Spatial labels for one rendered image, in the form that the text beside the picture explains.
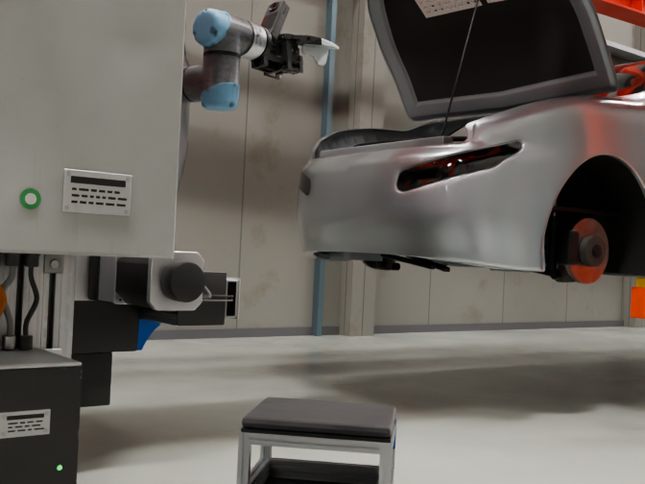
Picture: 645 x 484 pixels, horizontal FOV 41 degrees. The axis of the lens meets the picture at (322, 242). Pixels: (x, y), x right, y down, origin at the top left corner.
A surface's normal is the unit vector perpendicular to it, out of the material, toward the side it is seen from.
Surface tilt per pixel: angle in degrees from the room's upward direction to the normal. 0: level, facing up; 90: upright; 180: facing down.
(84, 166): 90
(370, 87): 90
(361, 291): 90
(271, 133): 90
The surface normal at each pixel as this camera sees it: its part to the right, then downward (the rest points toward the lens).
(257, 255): 0.62, 0.02
